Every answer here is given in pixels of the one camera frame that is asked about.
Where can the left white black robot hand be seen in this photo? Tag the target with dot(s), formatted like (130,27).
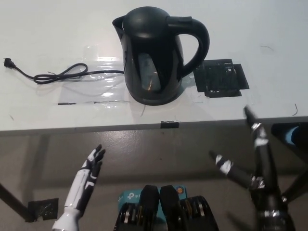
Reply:
(83,183)

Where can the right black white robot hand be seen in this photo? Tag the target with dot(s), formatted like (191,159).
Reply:
(264,168)

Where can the black electric kettle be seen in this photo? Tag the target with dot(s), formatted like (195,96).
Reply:
(149,43)

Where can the round black kettle base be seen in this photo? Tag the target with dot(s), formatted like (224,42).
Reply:
(156,103)

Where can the black table leg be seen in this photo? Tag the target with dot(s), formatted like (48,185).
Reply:
(14,198)
(297,184)

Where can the black and blue object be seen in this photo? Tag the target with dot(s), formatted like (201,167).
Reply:
(292,134)

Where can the teal router box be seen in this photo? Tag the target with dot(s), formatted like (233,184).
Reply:
(130,196)

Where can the clear plastic tape sheet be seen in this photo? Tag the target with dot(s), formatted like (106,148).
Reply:
(96,86)

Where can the black tape square patch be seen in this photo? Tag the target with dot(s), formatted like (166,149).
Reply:
(221,79)

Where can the small black tape strip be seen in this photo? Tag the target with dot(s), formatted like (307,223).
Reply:
(169,124)

